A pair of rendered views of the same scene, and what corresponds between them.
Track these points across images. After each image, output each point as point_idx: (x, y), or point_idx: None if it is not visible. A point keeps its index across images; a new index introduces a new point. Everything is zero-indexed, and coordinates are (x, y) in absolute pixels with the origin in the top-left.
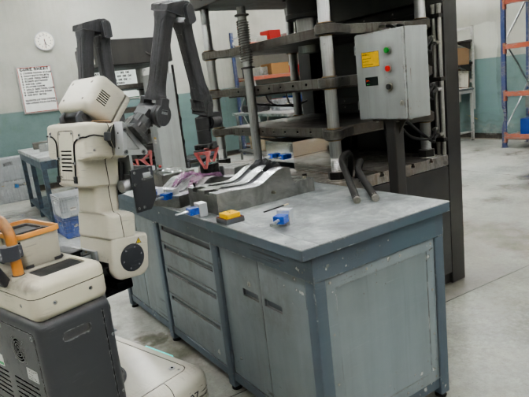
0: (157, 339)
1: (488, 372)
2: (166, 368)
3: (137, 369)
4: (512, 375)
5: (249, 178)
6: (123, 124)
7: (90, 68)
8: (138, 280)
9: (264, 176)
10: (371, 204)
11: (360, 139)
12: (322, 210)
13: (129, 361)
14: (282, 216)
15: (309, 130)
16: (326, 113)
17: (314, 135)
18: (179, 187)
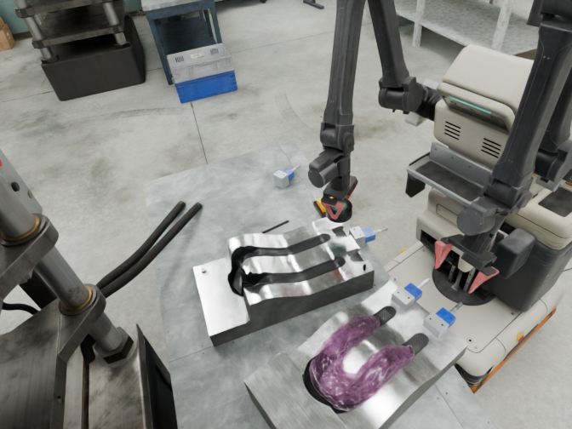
0: None
1: (152, 306)
2: (399, 281)
3: (426, 288)
4: (143, 297)
5: (281, 260)
6: (425, 81)
7: None
8: None
9: (265, 243)
10: (192, 199)
11: None
12: (238, 202)
13: (437, 300)
14: (285, 168)
15: (56, 399)
16: (71, 281)
17: (64, 389)
18: (394, 338)
